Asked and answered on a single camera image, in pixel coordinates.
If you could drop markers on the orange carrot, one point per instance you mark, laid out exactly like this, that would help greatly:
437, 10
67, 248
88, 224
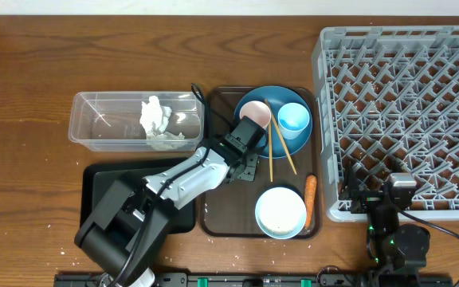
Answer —
309, 198

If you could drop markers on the brown serving tray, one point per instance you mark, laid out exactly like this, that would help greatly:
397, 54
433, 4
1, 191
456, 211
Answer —
229, 210

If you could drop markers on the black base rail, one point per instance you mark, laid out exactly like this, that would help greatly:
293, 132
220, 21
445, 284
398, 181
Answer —
323, 280

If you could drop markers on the light blue cup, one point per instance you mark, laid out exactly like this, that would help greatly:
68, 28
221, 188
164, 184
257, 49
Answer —
293, 119

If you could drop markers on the clear plastic bin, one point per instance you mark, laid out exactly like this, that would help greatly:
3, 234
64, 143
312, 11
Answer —
109, 121

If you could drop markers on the dark blue plate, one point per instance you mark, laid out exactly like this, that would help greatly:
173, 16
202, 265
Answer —
278, 96

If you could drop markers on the black tray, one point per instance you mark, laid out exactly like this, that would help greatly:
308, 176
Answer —
97, 178

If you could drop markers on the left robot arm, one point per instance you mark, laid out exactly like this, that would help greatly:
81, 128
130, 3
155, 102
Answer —
128, 226

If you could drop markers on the wooden chopstick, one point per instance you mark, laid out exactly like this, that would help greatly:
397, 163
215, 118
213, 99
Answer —
285, 147
270, 144

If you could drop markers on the light blue bowl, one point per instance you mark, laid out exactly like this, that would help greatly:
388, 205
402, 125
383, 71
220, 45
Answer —
280, 212

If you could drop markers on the pink cup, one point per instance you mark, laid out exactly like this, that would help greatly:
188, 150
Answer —
257, 111

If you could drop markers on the white paper napkin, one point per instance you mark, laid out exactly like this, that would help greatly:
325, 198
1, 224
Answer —
154, 119

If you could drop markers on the grey dishwasher rack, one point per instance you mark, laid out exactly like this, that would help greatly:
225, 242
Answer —
389, 95

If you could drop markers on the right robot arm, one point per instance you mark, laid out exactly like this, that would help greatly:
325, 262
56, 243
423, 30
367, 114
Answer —
397, 248

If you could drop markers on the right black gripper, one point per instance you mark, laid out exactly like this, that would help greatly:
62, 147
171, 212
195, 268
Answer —
351, 190

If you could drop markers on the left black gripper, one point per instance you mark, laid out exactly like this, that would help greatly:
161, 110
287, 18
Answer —
251, 179

